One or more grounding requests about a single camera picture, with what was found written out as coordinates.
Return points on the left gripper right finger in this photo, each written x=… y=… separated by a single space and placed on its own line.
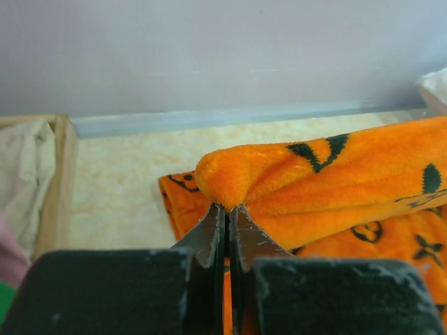
x=275 y=292

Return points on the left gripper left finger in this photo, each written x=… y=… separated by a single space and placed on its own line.
x=176 y=290

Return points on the orange patterned pillowcase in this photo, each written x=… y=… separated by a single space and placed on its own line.
x=318 y=192

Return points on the green tank top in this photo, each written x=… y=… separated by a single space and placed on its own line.
x=7 y=295

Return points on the white pillow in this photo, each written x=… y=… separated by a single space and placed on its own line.
x=433 y=90

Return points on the wooden clothes rack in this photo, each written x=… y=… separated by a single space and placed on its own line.
x=55 y=215

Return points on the pink shirt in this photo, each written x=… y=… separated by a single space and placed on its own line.
x=14 y=263

